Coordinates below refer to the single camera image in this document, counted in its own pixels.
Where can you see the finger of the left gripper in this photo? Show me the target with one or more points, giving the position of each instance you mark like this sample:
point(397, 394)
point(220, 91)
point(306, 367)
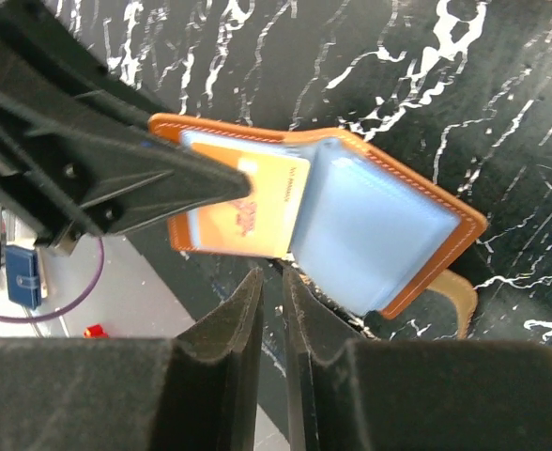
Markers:
point(163, 188)

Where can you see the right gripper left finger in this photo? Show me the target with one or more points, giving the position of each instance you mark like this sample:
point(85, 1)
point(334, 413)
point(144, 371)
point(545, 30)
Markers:
point(196, 391)

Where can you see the gold credit card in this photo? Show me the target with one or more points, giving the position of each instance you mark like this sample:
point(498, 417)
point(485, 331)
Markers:
point(261, 223)

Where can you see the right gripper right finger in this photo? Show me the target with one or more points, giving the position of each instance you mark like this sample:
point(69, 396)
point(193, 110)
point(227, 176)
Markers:
point(348, 392)

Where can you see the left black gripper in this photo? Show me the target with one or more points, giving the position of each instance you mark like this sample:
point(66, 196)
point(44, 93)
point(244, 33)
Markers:
point(47, 78)

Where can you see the brown leather card holder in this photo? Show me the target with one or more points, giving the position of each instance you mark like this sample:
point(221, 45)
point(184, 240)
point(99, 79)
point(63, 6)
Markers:
point(435, 274)

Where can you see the blue card holder background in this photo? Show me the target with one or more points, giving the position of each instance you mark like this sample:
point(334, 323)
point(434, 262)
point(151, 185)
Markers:
point(23, 276)

